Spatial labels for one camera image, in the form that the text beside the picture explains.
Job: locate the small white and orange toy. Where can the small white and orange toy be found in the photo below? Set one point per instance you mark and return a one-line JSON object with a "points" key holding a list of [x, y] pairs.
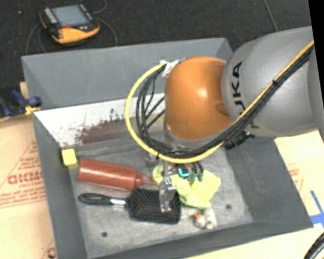
{"points": [[206, 219]]}

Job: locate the yellow cloth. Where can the yellow cloth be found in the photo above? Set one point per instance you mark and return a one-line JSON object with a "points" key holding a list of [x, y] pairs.
{"points": [[195, 191]]}

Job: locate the red-brown squeeze bottle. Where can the red-brown squeeze bottle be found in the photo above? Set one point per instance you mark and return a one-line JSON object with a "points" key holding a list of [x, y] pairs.
{"points": [[105, 173]]}

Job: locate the grey metal bin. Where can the grey metal bin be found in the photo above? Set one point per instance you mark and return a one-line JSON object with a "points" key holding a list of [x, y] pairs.
{"points": [[87, 76]]}

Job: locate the black cylinder on white bracket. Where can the black cylinder on white bracket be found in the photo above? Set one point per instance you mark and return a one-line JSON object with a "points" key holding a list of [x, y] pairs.
{"points": [[236, 141]]}

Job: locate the yellow cube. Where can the yellow cube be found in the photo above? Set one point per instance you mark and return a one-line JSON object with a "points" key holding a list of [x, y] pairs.
{"points": [[69, 157]]}

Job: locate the brown cardboard board, red print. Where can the brown cardboard board, red print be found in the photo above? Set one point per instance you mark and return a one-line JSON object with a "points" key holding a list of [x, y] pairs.
{"points": [[14, 208]]}

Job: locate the black hairbrush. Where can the black hairbrush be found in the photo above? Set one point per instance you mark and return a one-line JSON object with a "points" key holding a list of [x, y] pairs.
{"points": [[149, 207]]}

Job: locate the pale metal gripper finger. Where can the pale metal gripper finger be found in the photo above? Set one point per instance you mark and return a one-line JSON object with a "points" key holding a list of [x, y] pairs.
{"points": [[171, 192], [164, 201]]}

